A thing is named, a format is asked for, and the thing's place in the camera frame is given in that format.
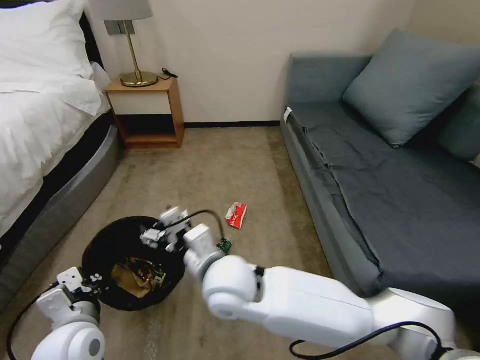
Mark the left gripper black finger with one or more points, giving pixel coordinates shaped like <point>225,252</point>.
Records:
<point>96,277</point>

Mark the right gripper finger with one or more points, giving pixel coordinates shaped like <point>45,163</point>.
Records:
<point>152,237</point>
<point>170,247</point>

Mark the black round trash bin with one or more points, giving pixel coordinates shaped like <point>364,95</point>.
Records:
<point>105,243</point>

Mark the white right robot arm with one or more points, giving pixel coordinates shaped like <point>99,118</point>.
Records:
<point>300,300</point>

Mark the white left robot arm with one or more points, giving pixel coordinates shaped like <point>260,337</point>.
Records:
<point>71,337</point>

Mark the brown paper trash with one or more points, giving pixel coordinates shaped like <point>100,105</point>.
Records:
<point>125,279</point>

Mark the shiny crumpled wrapper trash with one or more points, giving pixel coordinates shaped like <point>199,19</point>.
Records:
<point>148,273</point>

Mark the small green wrapper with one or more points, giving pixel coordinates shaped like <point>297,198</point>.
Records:
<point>225,245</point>

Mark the red white crumpled packet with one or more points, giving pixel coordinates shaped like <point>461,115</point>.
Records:
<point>236,215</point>

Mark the grey bed base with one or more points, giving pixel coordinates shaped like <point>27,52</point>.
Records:
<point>75,187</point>

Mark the wooden nightstand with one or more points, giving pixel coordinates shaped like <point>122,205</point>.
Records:
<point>146,99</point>

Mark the white duvet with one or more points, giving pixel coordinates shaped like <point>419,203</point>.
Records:
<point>41,131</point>

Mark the white sofa label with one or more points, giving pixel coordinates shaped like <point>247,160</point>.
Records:
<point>288,114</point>

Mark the brass table lamp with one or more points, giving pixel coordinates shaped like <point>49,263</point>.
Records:
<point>131,45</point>

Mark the grey blue sofa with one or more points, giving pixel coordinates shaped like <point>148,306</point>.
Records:
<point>375,195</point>

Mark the black headboard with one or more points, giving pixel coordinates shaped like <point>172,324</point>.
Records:
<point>92,37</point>

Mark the white pillow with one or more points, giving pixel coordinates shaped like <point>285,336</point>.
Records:
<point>37,37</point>

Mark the large grey blue cushion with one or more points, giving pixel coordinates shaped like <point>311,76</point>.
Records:
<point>408,82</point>

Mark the grey wall switch panel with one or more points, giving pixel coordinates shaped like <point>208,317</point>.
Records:
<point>112,27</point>

